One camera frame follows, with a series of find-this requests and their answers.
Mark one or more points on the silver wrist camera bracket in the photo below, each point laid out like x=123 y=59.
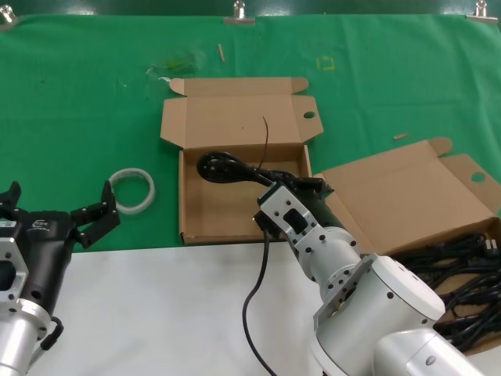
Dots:
x=274 y=203
x=6 y=244

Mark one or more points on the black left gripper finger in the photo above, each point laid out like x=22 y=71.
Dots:
x=9 y=197
x=98 y=219

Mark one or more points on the metal binder clip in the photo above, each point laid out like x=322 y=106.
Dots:
x=6 y=17
x=239 y=19
x=481 y=16

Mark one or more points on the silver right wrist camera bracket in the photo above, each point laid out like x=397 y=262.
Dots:
x=274 y=203

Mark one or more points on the green table cloth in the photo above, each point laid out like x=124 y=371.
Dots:
x=78 y=98

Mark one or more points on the white tape roll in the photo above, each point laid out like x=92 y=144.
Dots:
x=135 y=209

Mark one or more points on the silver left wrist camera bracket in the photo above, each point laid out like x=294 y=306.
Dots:
x=6 y=244

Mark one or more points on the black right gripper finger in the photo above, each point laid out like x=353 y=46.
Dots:
x=311 y=186

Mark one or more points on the short wooden chip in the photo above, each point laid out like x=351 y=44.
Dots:
x=401 y=136

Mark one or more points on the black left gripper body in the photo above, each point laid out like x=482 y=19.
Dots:
x=43 y=258

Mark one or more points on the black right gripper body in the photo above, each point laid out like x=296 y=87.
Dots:
x=325 y=211

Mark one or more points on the thin wooden stick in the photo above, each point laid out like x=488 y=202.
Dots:
x=221 y=53

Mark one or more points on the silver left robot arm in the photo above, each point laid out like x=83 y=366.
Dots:
x=15 y=340

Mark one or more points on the cardboard box with round hole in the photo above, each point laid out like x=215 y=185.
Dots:
x=235 y=117

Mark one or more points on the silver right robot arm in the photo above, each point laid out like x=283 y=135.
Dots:
x=391 y=290

